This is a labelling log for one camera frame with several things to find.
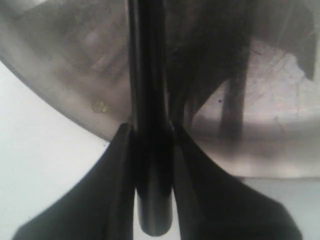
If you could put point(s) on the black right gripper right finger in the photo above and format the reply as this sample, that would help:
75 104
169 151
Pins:
214 205

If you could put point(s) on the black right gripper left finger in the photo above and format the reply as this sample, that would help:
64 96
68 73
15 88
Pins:
99 207

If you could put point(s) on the black knife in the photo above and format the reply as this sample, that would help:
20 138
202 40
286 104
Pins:
152 130

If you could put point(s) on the round stainless steel plate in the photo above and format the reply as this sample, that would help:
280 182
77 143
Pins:
243 76

